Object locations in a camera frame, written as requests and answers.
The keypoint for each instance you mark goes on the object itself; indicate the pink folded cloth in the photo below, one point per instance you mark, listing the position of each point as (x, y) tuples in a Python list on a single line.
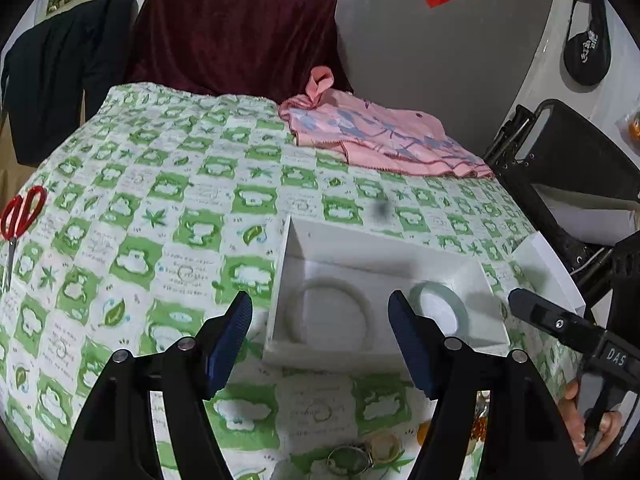
[(368, 135)]

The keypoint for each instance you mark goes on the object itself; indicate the green white patterned bedsheet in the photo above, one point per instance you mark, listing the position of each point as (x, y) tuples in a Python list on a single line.
[(159, 210)]

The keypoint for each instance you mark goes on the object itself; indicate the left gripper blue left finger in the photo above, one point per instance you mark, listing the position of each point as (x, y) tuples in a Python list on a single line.
[(228, 333)]

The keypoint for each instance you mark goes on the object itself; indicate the pale green jade pendant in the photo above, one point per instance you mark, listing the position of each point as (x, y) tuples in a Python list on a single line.
[(349, 460)]

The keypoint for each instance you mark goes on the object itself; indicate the white vivo phone box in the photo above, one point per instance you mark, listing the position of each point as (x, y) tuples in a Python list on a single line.
[(376, 265)]

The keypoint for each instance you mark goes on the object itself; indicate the white box lid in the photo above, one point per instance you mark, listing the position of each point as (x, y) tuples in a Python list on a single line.
[(546, 273)]

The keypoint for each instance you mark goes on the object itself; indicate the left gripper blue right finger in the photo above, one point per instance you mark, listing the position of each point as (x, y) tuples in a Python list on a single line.
[(410, 336)]

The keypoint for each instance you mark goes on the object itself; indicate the black hanging garment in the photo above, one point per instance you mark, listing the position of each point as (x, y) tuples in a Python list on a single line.
[(61, 71)]

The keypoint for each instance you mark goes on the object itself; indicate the red handled scissors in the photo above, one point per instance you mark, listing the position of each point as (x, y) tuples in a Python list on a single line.
[(17, 217)]

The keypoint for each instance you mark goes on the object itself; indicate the dark red velvet cloth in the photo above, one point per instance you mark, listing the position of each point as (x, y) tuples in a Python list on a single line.
[(261, 48)]

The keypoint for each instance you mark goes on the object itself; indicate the green jade bangle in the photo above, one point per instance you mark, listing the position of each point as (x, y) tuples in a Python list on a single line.
[(438, 302)]

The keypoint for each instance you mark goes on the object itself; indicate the orange amber pendant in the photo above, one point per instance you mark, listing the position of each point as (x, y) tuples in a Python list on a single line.
[(422, 432)]

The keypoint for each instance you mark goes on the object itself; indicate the plastic bag with oranges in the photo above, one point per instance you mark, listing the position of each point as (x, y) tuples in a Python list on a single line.
[(629, 128)]

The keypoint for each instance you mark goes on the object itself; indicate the black hanging racket bag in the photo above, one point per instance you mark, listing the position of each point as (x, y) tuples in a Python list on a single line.
[(587, 56)]

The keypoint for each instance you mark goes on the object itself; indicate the black folding chair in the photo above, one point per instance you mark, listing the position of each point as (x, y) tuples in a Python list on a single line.
[(556, 147)]

